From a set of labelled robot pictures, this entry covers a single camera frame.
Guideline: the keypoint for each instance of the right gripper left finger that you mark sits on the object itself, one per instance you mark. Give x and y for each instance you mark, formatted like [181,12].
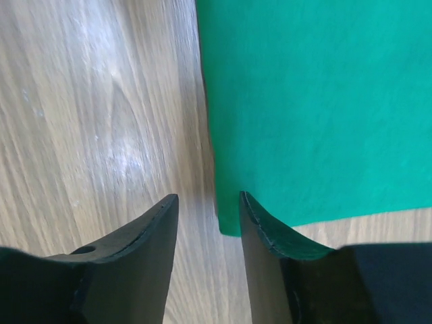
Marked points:
[124,276]

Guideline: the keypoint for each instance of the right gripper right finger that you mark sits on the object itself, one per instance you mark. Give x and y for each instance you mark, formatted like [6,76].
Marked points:
[269,246]

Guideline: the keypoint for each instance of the green t shirt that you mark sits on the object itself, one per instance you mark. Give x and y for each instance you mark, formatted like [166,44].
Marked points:
[320,109]

